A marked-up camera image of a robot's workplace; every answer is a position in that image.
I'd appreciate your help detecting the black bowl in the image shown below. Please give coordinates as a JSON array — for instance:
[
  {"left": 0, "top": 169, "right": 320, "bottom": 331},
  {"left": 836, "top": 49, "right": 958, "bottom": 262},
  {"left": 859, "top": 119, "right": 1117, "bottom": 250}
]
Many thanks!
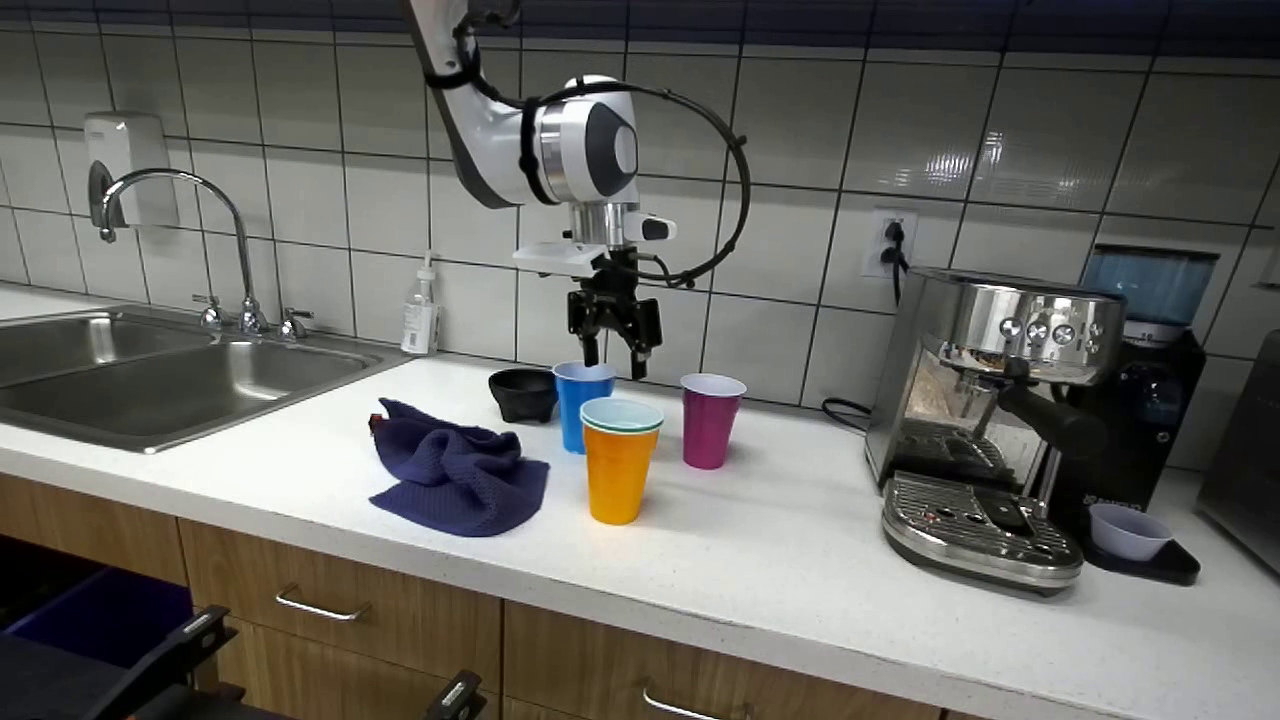
[{"left": 483, "top": 364, "right": 559, "bottom": 427}]

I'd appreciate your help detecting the magenta plastic cup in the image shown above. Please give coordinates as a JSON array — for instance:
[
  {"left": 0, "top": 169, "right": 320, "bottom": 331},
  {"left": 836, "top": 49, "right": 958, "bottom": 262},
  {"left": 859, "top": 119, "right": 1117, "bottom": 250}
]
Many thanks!
[{"left": 678, "top": 368, "right": 751, "bottom": 473}]

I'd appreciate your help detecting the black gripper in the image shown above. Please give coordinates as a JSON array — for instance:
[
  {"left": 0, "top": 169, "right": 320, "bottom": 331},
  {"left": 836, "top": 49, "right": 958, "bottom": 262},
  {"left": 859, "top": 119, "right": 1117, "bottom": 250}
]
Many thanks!
[{"left": 566, "top": 247, "right": 670, "bottom": 383}]

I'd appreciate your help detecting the black chair frame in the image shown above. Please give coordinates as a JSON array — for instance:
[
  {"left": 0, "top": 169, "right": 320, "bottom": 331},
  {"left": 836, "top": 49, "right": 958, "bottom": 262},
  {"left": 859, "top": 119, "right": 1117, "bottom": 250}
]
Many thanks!
[{"left": 0, "top": 604, "right": 242, "bottom": 720}]

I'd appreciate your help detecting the black coffee grinder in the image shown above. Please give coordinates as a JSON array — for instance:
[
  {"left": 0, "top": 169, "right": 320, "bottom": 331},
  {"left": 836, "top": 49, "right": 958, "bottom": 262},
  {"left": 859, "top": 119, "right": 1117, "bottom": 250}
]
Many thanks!
[{"left": 1054, "top": 241, "right": 1214, "bottom": 534}]

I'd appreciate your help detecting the white wall soap dispenser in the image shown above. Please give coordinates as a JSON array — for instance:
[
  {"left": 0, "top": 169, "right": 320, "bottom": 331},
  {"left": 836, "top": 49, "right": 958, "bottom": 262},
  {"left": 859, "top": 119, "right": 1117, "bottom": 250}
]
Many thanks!
[{"left": 81, "top": 112, "right": 185, "bottom": 230}]

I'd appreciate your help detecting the wooden cabinet panel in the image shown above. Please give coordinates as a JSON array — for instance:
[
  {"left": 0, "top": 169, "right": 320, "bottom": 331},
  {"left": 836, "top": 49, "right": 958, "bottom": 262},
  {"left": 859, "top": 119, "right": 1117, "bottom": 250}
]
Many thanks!
[{"left": 0, "top": 473, "right": 187, "bottom": 586}]

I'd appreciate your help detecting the black power cord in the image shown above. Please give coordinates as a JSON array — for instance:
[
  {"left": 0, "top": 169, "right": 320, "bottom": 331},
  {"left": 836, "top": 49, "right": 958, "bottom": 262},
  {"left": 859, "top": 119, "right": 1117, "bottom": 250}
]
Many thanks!
[{"left": 815, "top": 392, "right": 880, "bottom": 432}]

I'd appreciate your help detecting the clear soap pump bottle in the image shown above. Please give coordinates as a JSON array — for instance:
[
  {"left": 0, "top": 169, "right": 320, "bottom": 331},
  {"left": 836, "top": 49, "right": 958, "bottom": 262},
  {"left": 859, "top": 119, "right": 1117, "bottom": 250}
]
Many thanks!
[{"left": 396, "top": 250, "right": 450, "bottom": 359}]

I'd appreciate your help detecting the orange plastic cup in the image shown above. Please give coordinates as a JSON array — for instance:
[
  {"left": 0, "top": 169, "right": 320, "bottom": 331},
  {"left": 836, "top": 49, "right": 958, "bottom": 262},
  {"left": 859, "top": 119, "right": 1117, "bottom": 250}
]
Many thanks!
[{"left": 581, "top": 420, "right": 664, "bottom": 528}]

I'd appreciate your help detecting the navy blue cloth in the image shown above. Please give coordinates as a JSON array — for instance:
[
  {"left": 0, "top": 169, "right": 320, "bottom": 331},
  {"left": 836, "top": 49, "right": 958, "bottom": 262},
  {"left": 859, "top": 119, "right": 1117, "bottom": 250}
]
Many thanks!
[{"left": 366, "top": 397, "right": 552, "bottom": 541}]

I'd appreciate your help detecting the silver drawer handle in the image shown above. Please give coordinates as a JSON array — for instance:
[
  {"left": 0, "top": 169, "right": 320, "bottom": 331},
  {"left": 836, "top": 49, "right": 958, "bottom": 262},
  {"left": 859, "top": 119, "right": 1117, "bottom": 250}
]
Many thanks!
[
  {"left": 271, "top": 591, "right": 366, "bottom": 626},
  {"left": 636, "top": 688, "right": 725, "bottom": 720}
]

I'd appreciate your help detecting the blue storage bin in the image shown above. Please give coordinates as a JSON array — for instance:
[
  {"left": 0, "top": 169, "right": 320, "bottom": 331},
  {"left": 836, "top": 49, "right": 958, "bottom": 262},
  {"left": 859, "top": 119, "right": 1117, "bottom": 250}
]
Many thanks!
[{"left": 13, "top": 562, "right": 200, "bottom": 670}]

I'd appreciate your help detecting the chrome faucet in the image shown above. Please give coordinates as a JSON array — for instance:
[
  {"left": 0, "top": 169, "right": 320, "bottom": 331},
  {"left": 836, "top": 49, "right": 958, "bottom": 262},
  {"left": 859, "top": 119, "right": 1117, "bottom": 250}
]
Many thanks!
[{"left": 86, "top": 165, "right": 268, "bottom": 338}]

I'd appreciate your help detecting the blue plastic cup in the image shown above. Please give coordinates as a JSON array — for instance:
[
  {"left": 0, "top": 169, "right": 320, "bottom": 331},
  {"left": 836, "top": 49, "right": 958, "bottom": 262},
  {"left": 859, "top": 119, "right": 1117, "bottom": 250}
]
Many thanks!
[{"left": 547, "top": 359, "right": 620, "bottom": 454}]

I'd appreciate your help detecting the stainless steel sink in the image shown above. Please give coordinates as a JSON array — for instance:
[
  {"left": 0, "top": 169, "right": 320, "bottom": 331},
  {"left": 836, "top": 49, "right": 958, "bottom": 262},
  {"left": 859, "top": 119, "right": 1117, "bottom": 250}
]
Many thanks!
[{"left": 0, "top": 298, "right": 405, "bottom": 454}]

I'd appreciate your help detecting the black knock tray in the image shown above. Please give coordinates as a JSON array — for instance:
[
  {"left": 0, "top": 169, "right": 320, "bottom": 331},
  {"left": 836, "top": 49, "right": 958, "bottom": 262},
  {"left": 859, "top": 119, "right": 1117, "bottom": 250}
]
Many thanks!
[{"left": 1085, "top": 523, "right": 1204, "bottom": 586}]

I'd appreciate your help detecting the small pale cup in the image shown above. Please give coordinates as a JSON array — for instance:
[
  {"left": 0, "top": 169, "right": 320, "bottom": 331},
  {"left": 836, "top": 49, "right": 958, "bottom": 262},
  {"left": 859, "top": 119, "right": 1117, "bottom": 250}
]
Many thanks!
[{"left": 1085, "top": 501, "right": 1178, "bottom": 562}]

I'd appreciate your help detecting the black power plug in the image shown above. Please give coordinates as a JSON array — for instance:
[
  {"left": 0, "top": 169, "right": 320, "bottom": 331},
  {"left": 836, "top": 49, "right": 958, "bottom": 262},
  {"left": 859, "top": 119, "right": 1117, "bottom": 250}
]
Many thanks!
[{"left": 877, "top": 220, "right": 918, "bottom": 305}]

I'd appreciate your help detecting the white wall power outlet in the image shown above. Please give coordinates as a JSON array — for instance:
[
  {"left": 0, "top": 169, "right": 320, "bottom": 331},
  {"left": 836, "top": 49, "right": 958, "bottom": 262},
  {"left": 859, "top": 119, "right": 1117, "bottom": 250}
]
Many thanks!
[{"left": 859, "top": 206, "right": 926, "bottom": 289}]

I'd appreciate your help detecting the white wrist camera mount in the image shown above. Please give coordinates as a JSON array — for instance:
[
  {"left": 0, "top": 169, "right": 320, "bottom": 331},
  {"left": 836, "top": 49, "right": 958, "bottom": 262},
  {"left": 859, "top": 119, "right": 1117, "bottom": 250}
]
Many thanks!
[{"left": 511, "top": 196, "right": 681, "bottom": 283}]

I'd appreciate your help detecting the wooden drawer front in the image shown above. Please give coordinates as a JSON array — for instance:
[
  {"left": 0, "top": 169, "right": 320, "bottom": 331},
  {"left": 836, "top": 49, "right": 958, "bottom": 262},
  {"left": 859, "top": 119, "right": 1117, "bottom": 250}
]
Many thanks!
[
  {"left": 502, "top": 601, "right": 944, "bottom": 720},
  {"left": 176, "top": 521, "right": 510, "bottom": 693}
]

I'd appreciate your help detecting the stainless steel espresso machine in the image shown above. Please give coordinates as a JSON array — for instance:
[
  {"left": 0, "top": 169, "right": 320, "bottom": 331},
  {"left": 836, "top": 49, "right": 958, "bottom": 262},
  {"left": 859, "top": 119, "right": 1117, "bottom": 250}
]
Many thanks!
[{"left": 859, "top": 267, "right": 1129, "bottom": 594}]

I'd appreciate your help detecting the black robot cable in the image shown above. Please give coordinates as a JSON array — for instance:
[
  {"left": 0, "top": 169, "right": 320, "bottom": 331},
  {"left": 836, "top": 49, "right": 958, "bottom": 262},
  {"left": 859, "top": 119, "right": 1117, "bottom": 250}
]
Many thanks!
[{"left": 526, "top": 76, "right": 758, "bottom": 292}]

